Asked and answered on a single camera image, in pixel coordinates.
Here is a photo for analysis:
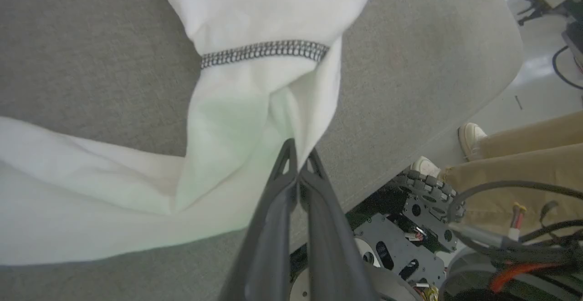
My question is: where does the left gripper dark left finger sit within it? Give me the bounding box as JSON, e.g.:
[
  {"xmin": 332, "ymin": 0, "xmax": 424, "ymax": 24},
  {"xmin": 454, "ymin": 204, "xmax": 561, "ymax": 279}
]
[{"xmin": 219, "ymin": 138, "xmax": 300, "ymax": 301}]

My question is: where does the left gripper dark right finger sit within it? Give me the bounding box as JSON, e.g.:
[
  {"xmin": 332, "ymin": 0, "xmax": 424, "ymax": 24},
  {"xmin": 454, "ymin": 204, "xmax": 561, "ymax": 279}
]
[{"xmin": 300, "ymin": 148, "xmax": 379, "ymax": 301}]

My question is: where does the white garment with black stitching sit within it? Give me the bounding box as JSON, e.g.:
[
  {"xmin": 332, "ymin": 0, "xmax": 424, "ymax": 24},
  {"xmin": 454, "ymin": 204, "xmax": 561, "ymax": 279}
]
[{"xmin": 0, "ymin": 0, "xmax": 515, "ymax": 266}]

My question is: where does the white sneaker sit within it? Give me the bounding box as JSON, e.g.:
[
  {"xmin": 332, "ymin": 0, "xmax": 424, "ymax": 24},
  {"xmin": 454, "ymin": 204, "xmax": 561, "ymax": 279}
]
[
  {"xmin": 410, "ymin": 156, "xmax": 441, "ymax": 179},
  {"xmin": 458, "ymin": 122, "xmax": 488, "ymax": 161}
]

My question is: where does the khaki trouser leg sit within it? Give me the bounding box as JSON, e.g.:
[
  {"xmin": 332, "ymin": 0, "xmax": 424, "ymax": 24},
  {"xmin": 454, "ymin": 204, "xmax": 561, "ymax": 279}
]
[
  {"xmin": 476, "ymin": 112, "xmax": 583, "ymax": 159},
  {"xmin": 440, "ymin": 144, "xmax": 583, "ymax": 238}
]

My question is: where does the grey fabric sofa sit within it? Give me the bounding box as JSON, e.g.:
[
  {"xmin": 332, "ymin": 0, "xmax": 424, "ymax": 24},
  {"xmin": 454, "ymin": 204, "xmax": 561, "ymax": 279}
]
[{"xmin": 0, "ymin": 0, "xmax": 524, "ymax": 301}]

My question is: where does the black cable drag chain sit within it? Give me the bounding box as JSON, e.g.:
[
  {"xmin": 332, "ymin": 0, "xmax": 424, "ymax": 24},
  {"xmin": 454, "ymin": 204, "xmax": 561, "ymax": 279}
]
[{"xmin": 393, "ymin": 169, "xmax": 466, "ymax": 223}]

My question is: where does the thick black cable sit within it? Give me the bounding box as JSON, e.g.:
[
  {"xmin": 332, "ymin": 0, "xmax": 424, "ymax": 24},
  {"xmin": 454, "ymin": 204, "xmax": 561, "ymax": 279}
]
[{"xmin": 448, "ymin": 180, "xmax": 583, "ymax": 222}]

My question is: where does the red and yellow wire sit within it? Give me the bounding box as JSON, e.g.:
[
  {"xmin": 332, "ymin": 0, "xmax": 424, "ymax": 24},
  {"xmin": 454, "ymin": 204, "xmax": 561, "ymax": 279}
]
[{"xmin": 509, "ymin": 202, "xmax": 528, "ymax": 241}]

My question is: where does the orange cable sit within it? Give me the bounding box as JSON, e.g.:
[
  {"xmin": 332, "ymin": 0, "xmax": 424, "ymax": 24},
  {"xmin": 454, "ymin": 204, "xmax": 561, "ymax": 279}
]
[{"xmin": 490, "ymin": 261, "xmax": 563, "ymax": 292}]

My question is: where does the black floor cable loop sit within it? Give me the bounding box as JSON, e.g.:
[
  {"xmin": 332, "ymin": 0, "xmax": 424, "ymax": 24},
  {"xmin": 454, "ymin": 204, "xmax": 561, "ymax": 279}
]
[{"xmin": 552, "ymin": 45, "xmax": 583, "ymax": 90}]

